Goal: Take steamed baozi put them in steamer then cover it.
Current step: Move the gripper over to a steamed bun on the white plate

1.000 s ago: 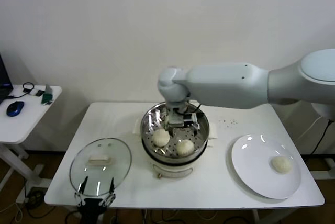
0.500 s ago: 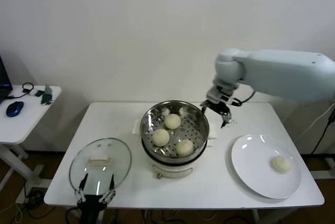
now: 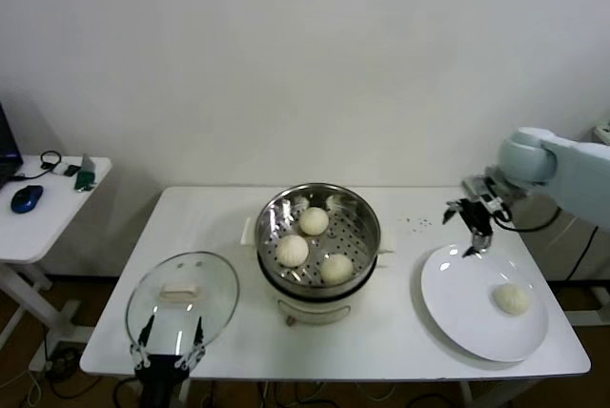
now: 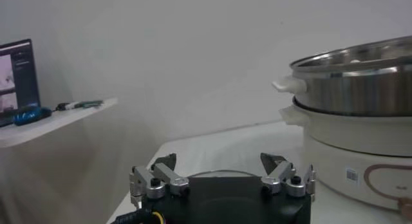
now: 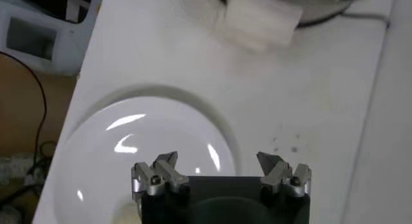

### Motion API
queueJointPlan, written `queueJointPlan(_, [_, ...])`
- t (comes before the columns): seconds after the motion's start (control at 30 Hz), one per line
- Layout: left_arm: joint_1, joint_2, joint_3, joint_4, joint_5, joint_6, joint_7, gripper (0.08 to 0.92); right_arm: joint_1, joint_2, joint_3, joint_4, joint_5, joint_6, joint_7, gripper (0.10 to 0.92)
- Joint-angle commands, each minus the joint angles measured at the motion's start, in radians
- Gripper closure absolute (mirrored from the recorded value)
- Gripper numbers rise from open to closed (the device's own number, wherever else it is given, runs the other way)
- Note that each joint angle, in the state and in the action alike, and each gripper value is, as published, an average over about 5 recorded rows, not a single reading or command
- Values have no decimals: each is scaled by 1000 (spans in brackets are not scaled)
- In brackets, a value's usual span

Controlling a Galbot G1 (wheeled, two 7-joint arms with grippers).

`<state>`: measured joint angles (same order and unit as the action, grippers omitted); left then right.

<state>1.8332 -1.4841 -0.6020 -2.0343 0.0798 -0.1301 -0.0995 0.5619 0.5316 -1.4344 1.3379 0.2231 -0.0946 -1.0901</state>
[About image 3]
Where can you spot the green circuit board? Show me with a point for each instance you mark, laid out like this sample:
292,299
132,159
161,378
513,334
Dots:
83,182

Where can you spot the white side table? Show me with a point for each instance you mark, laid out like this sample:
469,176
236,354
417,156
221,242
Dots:
43,231

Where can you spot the perforated steel steamer basket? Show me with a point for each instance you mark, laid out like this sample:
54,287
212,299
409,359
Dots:
352,227

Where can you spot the floor power strip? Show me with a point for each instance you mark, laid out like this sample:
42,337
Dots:
62,361

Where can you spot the large white plate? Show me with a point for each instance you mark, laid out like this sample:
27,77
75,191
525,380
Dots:
457,293

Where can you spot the blue computer mouse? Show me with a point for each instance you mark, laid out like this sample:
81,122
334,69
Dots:
26,199

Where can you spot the white steamed baozi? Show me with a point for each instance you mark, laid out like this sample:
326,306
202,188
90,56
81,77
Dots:
313,221
336,269
292,250
511,299

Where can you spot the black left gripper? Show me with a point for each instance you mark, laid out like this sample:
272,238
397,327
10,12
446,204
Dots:
159,372

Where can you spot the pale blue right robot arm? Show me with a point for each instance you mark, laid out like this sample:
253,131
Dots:
576,174

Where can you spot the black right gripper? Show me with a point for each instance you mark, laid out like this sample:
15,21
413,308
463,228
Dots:
476,217

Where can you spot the small black device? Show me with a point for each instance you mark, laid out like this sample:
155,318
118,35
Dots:
71,170

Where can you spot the black laptop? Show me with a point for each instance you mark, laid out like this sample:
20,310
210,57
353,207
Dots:
7,150

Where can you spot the scattered dark crumbs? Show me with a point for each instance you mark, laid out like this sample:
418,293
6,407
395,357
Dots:
422,223

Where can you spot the cream electric cooker base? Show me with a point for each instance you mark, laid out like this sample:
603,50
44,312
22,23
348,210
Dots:
310,309

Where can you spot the grey cabinet with white top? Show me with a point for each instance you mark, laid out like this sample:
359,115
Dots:
603,131

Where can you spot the small white adapter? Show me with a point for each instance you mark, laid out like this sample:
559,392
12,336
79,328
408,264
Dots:
58,169

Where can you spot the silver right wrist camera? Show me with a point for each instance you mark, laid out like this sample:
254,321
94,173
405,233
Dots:
476,186

